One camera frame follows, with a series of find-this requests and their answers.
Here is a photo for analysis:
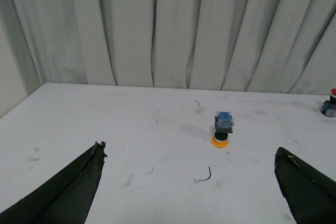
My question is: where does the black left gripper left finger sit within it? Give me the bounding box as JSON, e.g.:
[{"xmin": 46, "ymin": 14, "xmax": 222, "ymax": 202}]
[{"xmin": 1, "ymin": 142, "xmax": 107, "ymax": 223}]

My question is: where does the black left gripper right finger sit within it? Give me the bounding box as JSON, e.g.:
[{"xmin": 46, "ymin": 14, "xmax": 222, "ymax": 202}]
[{"xmin": 275, "ymin": 147, "xmax": 335, "ymax": 223}]

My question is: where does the yellow push button switch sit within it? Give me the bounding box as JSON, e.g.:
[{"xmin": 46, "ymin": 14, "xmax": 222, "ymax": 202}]
[{"xmin": 211, "ymin": 111, "xmax": 234, "ymax": 148}]

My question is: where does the white pleated curtain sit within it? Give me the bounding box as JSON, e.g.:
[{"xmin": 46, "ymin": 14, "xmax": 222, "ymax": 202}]
[{"xmin": 0, "ymin": 0, "xmax": 336, "ymax": 120}]

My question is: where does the red push button switch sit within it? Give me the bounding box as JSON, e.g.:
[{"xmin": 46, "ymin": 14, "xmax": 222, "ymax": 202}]
[{"xmin": 321, "ymin": 88, "xmax": 336, "ymax": 118}]

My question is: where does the curved black wire piece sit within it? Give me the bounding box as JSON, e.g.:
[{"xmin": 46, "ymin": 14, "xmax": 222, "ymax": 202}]
[{"xmin": 194, "ymin": 166, "xmax": 212, "ymax": 182}]

